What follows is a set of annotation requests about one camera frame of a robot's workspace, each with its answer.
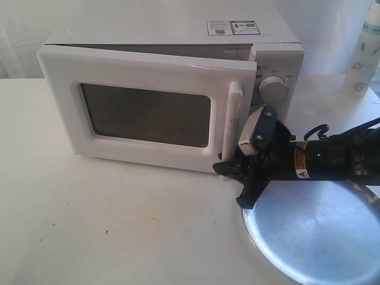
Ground blue white label sticker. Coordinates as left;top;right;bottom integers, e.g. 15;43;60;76
206;20;261;36

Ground white microwave door with handle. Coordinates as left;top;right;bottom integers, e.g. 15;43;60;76
38;45;257;172

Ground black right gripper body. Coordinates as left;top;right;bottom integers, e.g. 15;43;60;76
242;120;297;186

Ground white patterned bottle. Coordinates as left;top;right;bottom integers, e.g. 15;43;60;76
342;1;379;97

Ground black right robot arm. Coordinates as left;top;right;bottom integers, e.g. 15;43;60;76
213;118;379;209

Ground white microwave oven body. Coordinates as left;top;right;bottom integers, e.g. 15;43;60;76
38;18;305;120

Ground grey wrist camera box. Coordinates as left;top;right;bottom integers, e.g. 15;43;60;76
238;105;278;156

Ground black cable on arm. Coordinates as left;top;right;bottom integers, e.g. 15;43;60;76
302;123;331;141

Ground upper white control knob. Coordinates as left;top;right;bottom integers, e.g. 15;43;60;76
258;76;287;104

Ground round stainless steel tray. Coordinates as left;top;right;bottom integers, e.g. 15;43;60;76
242;181;379;284

